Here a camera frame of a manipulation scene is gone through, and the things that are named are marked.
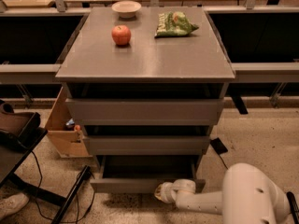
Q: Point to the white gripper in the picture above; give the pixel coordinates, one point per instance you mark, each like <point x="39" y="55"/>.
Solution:
<point x="172" y="191"/>

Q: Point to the grey bottom drawer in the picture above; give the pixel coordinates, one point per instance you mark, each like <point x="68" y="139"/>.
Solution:
<point x="144" y="173"/>

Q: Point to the grey drawer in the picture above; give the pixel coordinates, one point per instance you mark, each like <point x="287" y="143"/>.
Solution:
<point x="144" y="173"/>
<point x="145" y="103"/>
<point x="146" y="140"/>

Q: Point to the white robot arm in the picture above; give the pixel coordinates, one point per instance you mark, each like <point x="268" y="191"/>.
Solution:
<point x="248" y="196"/>

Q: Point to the grey middle drawer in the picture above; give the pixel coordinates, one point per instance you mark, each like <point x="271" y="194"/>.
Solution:
<point x="146" y="140"/>

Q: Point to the grey drawer cabinet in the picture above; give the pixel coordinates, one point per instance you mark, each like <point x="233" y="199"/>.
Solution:
<point x="144" y="44"/>

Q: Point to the grey top drawer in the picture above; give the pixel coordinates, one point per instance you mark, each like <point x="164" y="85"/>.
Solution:
<point x="145" y="103"/>

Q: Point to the black power adapter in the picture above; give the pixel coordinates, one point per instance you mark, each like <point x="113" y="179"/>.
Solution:
<point x="218" y="146"/>

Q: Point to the cardboard box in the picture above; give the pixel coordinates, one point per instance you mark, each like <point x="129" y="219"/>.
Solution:
<point x="66" y="140"/>

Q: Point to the black bar right floor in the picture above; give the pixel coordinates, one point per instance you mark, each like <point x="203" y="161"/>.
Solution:
<point x="294" y="207"/>

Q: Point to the white shoe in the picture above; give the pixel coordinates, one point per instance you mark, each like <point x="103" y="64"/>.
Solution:
<point x="12" y="204"/>

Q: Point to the red apple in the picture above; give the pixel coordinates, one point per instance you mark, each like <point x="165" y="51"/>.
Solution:
<point x="121" y="35"/>

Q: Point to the brown bag on desk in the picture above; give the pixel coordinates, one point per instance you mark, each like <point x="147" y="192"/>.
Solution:
<point x="16" y="128"/>

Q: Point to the green chip bag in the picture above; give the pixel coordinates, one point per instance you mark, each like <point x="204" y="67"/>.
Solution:
<point x="173" y="24"/>

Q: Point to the white bowl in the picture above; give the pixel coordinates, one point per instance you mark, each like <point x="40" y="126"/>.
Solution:
<point x="126" y="9"/>

